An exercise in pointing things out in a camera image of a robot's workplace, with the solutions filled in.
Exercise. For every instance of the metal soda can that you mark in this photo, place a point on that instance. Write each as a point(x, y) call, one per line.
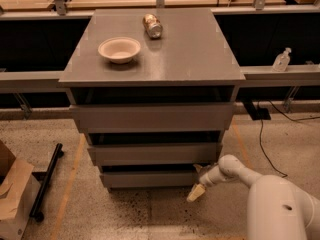
point(152, 26)

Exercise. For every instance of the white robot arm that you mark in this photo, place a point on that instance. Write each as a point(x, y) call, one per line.
point(277, 209)

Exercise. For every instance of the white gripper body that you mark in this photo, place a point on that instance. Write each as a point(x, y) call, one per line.
point(205, 178)

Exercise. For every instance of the clear sanitizer pump bottle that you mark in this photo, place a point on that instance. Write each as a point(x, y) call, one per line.
point(282, 61)

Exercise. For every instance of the black floor bracket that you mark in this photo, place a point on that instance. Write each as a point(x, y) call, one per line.
point(256, 112)

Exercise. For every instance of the beige paper bowl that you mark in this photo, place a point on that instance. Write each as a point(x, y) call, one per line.
point(119, 50)

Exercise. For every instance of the grey drawer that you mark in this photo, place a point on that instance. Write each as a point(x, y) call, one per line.
point(129, 118)
point(152, 154)
point(149, 179)

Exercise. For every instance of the grey bottom drawer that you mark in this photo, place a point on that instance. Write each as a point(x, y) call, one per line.
point(149, 179)

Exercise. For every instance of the grey drawer cabinet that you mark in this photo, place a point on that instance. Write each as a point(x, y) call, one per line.
point(188, 94)

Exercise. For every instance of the grey top drawer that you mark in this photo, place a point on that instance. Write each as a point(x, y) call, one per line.
point(129, 118)

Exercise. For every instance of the cardboard box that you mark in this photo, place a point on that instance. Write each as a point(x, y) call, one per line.
point(18, 190)

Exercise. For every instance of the black metal bar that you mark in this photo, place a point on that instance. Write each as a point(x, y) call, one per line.
point(44, 178)

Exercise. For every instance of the grey metal rail shelf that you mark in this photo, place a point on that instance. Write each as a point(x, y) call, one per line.
point(30, 80)

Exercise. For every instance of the grey middle drawer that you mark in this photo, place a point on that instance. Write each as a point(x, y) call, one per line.
point(152, 154)

